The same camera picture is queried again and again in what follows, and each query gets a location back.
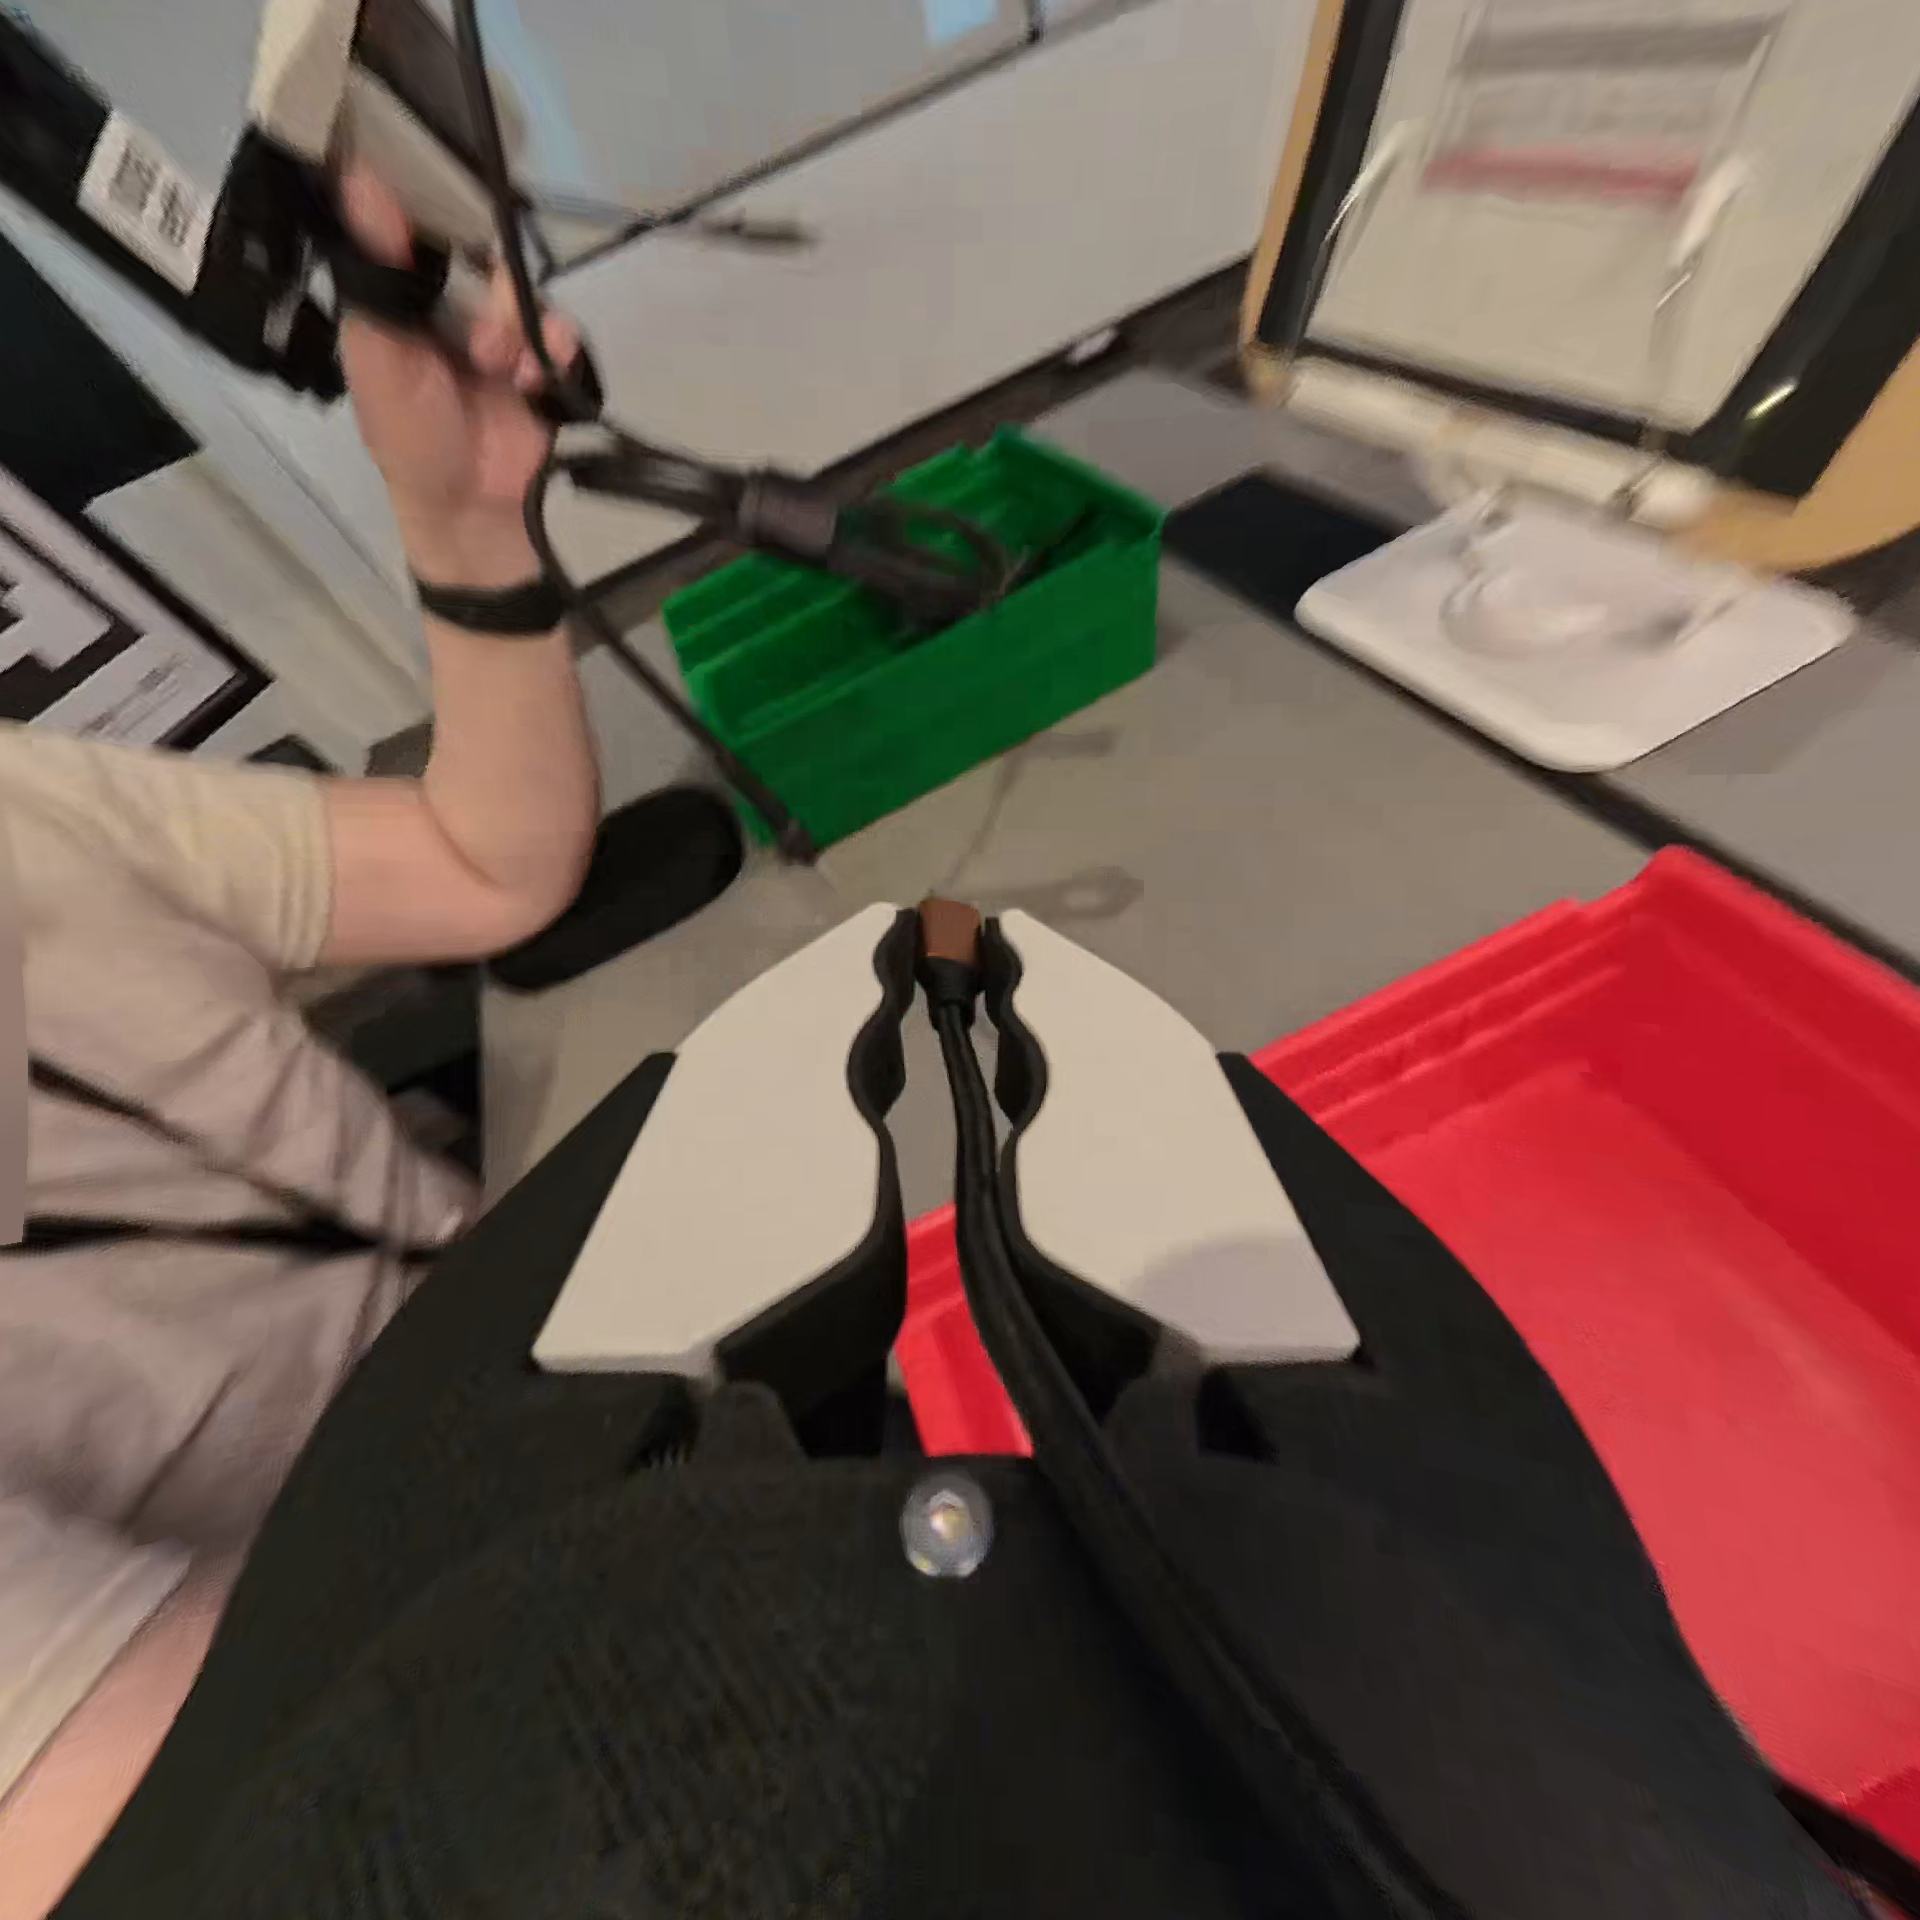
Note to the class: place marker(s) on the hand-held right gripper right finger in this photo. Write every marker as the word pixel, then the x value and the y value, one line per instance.
pixel 1172 1200

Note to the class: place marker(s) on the person's pale shirt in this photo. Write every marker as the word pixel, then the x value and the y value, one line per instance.
pixel 149 1050

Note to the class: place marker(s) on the white board stand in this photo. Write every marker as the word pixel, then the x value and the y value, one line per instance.
pixel 1575 690

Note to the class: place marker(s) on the black wristband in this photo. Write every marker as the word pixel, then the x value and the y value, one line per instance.
pixel 487 608

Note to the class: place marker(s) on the green plastic bin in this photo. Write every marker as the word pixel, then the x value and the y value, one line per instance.
pixel 901 721

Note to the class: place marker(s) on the red plastic bin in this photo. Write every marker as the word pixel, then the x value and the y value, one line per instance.
pixel 1575 1200

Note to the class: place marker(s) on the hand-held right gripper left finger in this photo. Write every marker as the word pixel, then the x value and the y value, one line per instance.
pixel 750 1200

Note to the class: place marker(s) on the instruction board with wooden frame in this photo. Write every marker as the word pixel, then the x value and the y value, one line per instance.
pixel 1575 225

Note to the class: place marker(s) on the person's left forearm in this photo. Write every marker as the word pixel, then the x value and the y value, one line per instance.
pixel 495 780

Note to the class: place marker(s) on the person's left hand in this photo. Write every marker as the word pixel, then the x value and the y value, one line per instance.
pixel 452 451

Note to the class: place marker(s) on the black and white patterned poster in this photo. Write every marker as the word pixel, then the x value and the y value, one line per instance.
pixel 90 660

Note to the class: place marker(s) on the black desk mat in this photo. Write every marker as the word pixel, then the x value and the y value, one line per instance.
pixel 1261 540

